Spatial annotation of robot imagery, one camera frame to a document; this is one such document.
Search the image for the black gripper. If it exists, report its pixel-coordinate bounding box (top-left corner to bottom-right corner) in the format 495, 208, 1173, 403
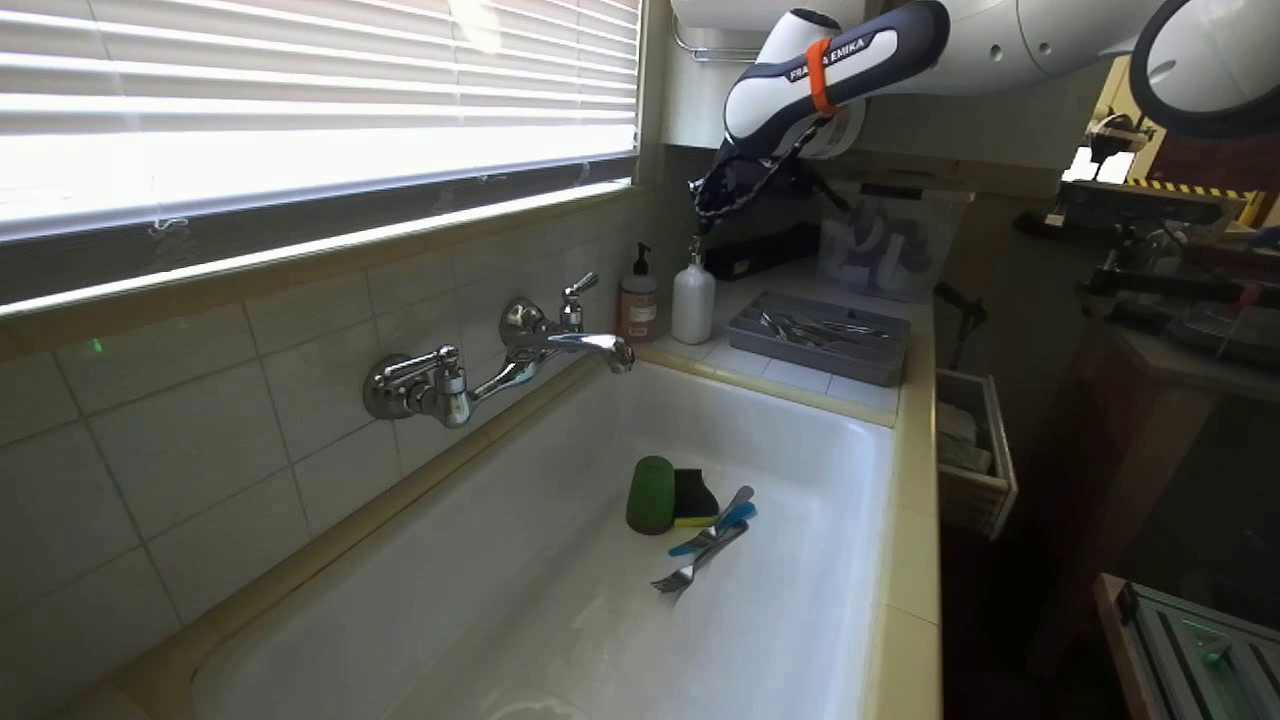
687, 116, 819, 231

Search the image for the white pump bottle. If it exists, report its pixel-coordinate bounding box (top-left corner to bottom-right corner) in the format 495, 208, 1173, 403
667, 239, 720, 347

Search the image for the amber pump bottle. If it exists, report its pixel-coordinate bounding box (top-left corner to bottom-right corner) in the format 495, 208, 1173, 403
618, 239, 666, 347

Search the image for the black countertop appliance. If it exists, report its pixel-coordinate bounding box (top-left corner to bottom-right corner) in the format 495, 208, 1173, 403
696, 196, 825, 282

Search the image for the clear plastic dish container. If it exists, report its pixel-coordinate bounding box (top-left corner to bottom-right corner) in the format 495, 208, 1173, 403
817, 185, 939, 298

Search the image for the grey cutlery tray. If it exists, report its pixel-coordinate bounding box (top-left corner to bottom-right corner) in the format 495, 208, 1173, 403
729, 288, 915, 390

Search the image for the black and yellow sponge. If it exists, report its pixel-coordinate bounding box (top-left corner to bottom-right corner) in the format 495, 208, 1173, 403
667, 464, 726, 528

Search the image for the green plastic cup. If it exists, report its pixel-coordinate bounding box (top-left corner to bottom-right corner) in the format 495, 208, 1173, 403
624, 450, 682, 540

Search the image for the silver fork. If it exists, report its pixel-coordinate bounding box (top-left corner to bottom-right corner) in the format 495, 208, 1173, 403
648, 519, 753, 598

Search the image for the open white drawer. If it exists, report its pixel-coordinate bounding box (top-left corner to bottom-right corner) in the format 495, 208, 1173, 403
935, 366, 1022, 544

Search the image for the white window blind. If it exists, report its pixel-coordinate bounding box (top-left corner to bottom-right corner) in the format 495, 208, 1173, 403
0, 0, 644, 242

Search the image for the white sink basin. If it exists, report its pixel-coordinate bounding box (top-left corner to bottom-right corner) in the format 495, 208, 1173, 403
192, 356, 902, 720

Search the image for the cluttered dark workbench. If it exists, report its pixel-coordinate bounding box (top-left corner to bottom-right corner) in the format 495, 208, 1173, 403
1014, 130, 1280, 403

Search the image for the green metal cart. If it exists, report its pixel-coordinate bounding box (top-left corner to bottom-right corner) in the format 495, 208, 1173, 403
1094, 570, 1280, 720

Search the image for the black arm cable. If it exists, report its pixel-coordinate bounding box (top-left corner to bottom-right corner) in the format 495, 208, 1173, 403
691, 113, 819, 224

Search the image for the chrome wall faucet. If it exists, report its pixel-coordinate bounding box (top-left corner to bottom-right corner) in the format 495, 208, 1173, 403
360, 269, 639, 430

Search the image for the blue handled utensil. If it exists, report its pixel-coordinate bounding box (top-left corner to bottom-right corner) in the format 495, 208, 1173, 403
666, 480, 759, 558

